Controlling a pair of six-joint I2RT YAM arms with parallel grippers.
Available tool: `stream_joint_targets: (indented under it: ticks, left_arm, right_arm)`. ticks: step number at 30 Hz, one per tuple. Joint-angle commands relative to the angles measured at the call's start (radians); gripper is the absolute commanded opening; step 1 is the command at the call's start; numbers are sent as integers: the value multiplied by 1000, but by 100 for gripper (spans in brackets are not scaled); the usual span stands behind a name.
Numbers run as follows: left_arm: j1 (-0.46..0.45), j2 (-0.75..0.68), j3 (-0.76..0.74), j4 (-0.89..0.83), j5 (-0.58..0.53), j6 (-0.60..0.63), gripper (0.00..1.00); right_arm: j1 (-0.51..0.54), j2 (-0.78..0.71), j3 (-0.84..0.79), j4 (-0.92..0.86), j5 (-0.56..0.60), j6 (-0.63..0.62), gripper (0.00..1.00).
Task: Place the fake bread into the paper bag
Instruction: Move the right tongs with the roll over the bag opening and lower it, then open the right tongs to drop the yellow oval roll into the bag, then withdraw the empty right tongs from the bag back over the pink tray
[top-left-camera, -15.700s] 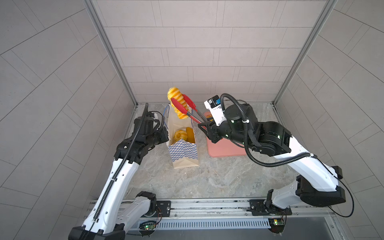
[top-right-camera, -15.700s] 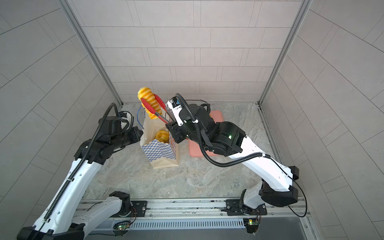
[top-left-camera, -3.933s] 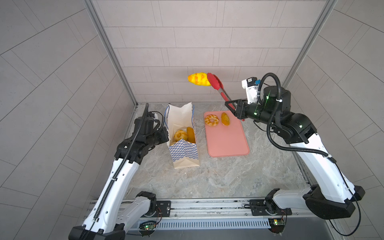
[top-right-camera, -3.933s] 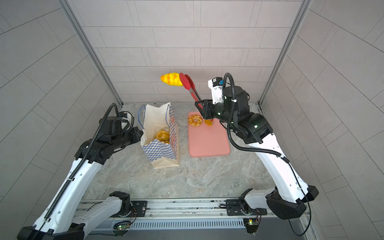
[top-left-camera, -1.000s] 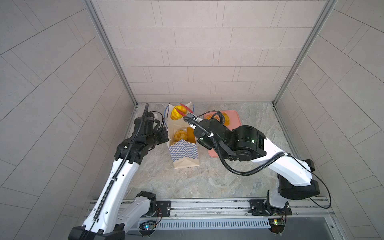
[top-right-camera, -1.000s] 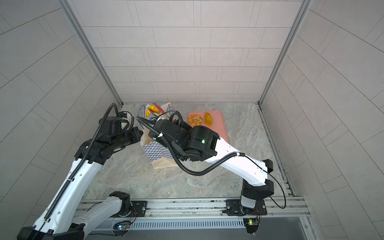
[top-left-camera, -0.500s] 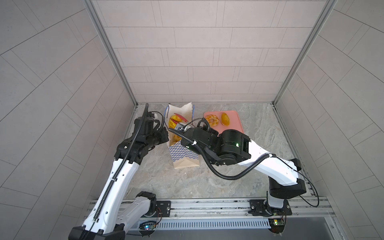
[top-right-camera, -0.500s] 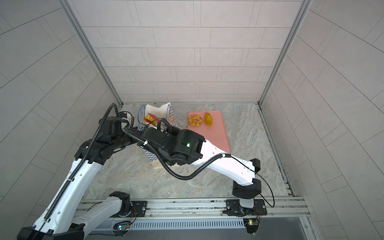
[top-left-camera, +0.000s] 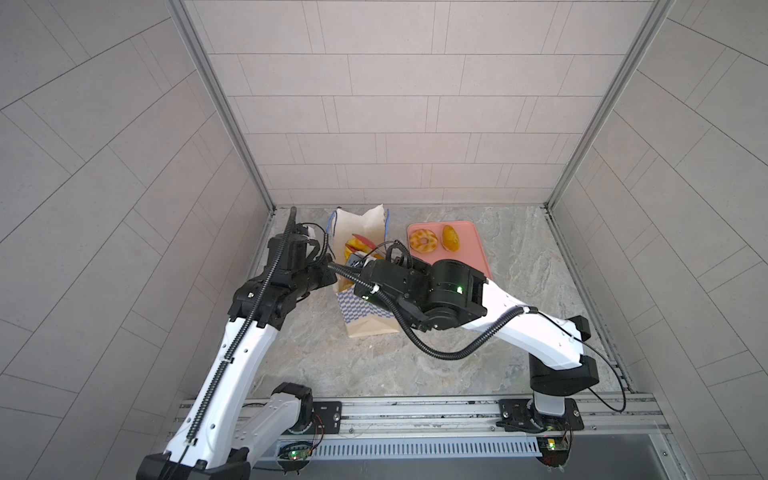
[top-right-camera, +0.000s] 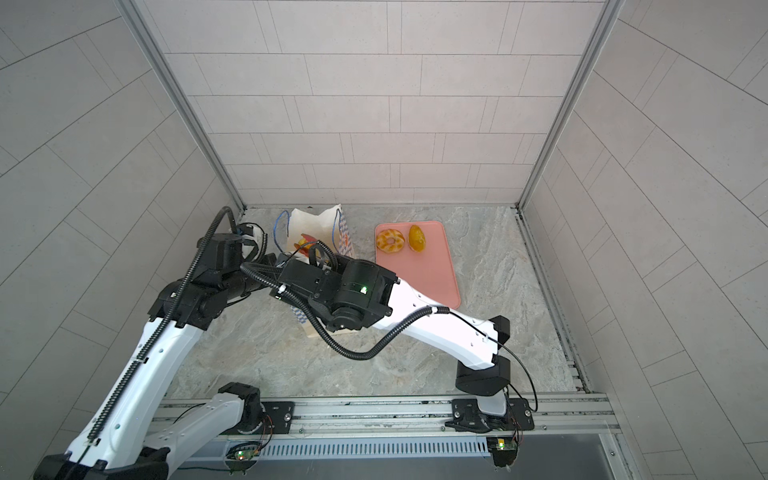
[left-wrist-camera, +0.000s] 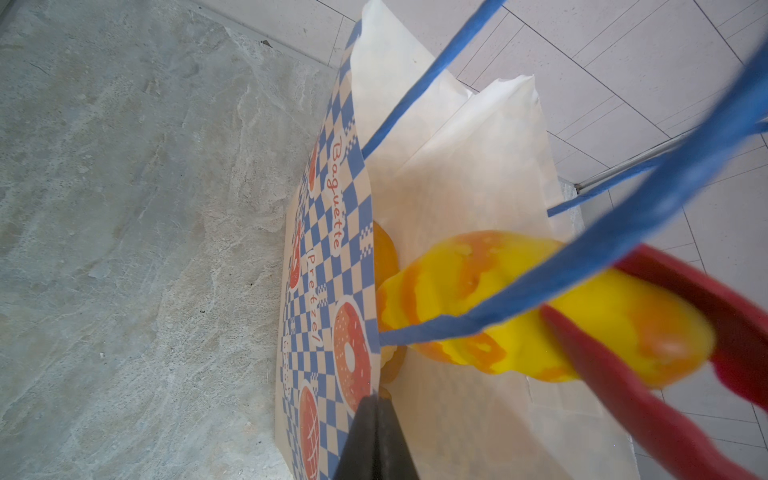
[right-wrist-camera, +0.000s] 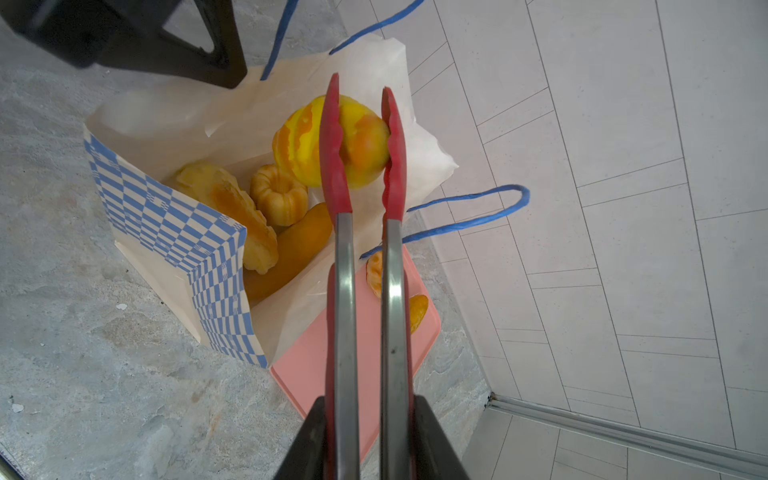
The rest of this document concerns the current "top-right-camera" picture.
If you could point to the green circuit board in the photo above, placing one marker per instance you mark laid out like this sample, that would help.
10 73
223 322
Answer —
503 450
243 456

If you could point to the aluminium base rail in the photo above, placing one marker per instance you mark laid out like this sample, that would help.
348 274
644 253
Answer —
393 427

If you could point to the blue checkered paper bag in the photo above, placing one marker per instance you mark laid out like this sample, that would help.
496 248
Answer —
333 248

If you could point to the red metal tongs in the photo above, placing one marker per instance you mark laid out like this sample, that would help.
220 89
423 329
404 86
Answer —
308 238

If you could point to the small brown oval bun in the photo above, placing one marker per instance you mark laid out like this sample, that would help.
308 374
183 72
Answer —
416 238

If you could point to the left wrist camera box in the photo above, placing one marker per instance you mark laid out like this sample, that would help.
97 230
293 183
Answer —
248 243

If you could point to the left green circuit board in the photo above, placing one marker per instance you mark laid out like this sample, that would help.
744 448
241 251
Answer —
243 456

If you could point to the pink plastic tray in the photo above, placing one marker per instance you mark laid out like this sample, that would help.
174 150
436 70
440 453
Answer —
430 271

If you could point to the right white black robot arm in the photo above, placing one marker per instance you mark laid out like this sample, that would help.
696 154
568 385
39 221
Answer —
358 308

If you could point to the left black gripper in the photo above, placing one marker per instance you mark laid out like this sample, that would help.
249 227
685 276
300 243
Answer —
268 259

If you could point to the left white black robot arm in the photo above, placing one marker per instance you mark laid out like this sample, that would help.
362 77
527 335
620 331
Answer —
118 444

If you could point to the twisted yellow pretzel bread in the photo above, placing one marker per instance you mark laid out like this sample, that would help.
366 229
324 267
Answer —
390 241

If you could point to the right green circuit board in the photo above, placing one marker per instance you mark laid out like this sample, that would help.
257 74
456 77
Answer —
503 450

